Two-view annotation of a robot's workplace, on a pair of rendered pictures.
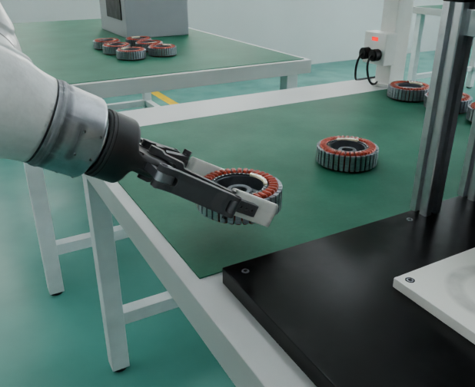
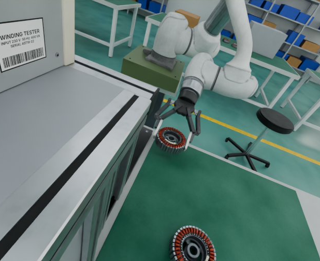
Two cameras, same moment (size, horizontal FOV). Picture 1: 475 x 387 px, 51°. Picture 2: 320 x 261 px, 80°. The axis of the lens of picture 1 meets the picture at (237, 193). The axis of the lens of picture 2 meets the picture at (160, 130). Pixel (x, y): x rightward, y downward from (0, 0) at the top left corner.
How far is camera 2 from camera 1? 0.98 m
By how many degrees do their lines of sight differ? 97
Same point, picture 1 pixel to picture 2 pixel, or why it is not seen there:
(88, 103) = (187, 82)
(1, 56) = (194, 64)
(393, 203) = (134, 209)
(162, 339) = not seen: outside the picture
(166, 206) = (200, 157)
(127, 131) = (182, 92)
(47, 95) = (188, 74)
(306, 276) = not seen: hidden behind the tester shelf
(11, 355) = not seen: hidden behind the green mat
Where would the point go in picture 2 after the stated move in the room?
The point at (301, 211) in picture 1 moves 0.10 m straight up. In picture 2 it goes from (163, 178) to (173, 158)
